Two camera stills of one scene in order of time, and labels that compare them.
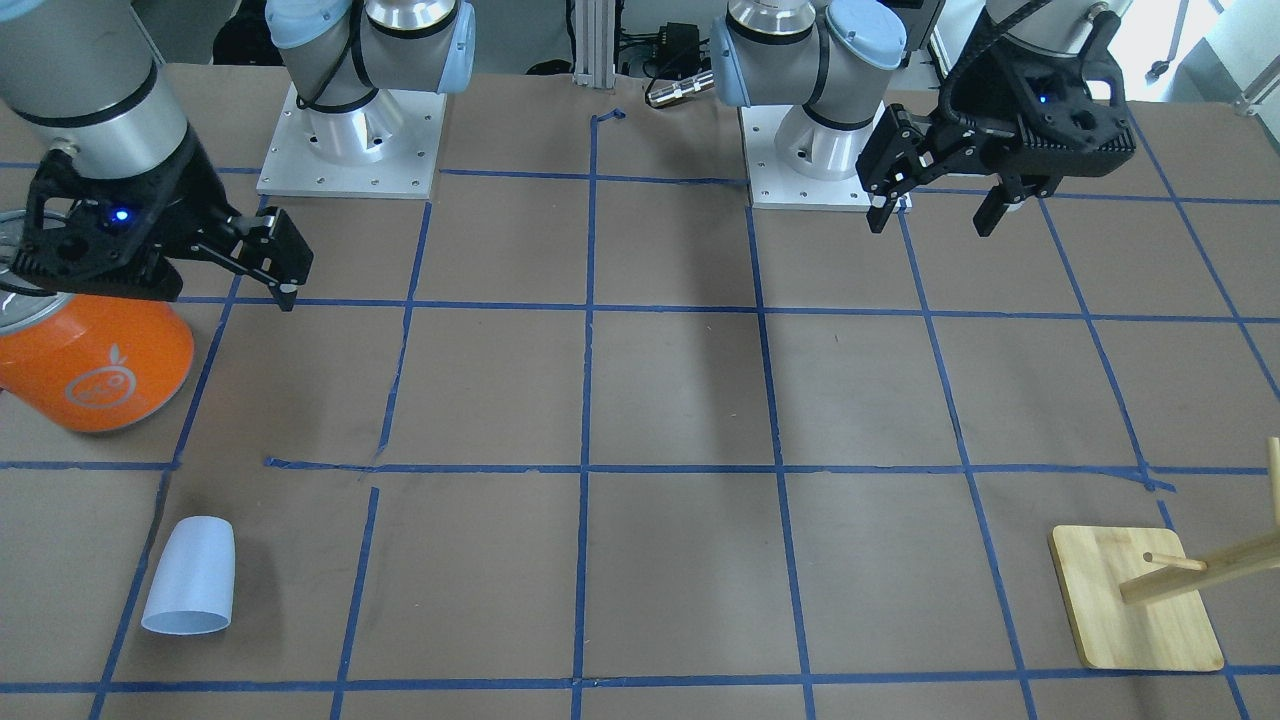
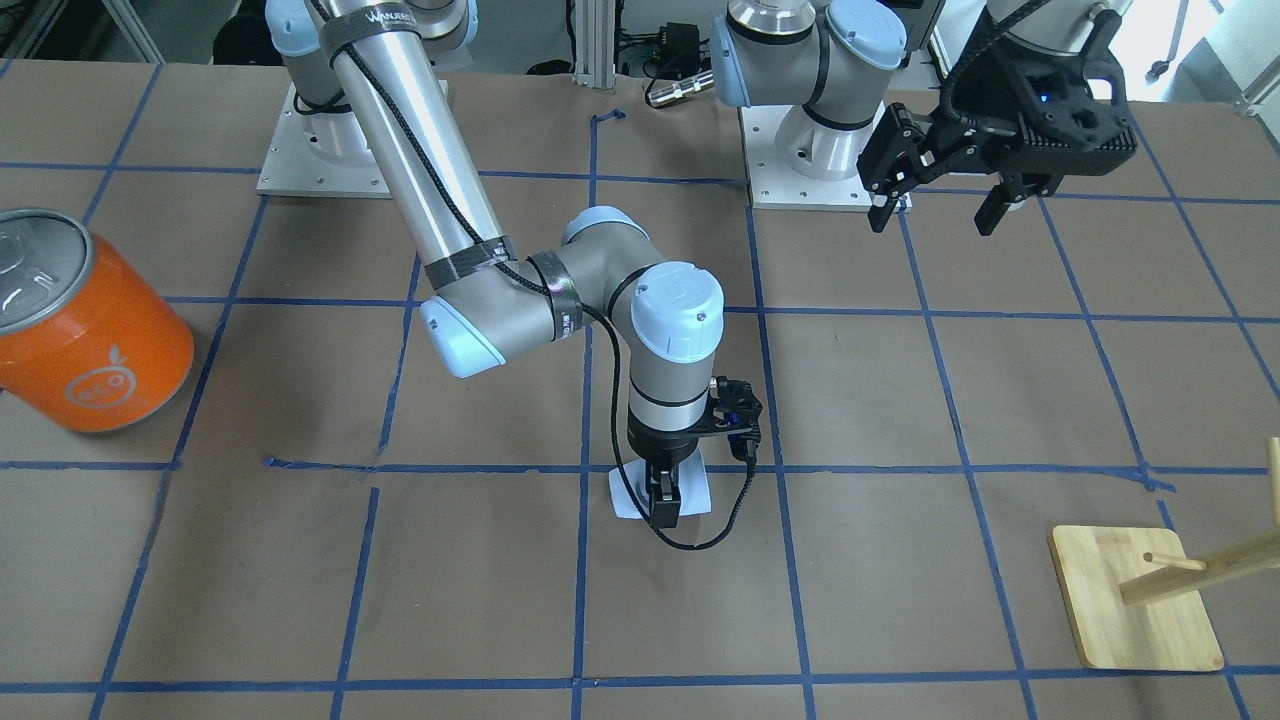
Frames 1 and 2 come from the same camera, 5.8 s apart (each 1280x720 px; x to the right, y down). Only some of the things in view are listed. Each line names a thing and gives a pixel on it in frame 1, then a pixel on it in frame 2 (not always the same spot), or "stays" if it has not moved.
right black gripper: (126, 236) -> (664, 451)
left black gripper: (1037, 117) stays
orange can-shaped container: (87, 362) stays
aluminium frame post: (595, 38) stays
